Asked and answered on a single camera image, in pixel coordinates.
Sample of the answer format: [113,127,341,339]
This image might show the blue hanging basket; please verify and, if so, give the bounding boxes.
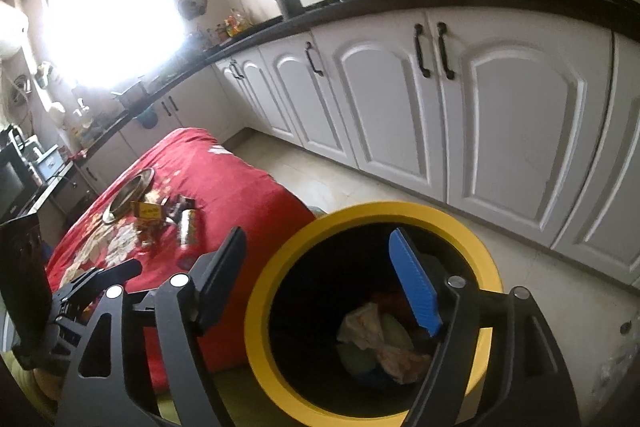
[134,105,158,130]

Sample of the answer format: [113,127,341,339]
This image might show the yellow small box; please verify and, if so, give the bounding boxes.
[131,200,164,221]

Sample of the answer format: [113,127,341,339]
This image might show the red floral table cloth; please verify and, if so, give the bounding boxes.
[46,128,314,373]

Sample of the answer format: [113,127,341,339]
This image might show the round wall fan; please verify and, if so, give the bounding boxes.
[178,0,208,20]

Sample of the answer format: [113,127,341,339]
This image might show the dark cylindrical canister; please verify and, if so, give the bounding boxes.
[276,0,305,20]

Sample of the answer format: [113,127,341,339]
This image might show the white cabinet row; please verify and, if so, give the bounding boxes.
[157,8,639,286]

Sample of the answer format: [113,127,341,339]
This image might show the metal pot by window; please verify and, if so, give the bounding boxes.
[111,80,149,109]

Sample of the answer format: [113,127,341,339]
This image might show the round metal plate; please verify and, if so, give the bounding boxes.
[102,168,155,225]

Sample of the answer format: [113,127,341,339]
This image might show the black kitchen countertop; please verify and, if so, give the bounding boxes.
[29,0,640,218]

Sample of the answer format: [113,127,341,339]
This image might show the yellow rimmed black trash bin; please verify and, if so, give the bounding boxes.
[244,202,503,426]

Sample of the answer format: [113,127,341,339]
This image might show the silver snack wrapper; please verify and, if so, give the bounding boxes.
[178,208,198,253]

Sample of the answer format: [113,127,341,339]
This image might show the colourful condiment bottles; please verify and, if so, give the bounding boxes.
[216,10,252,42]

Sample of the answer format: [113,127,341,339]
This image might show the crumpled trash in bin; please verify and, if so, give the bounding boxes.
[337,303,432,385]

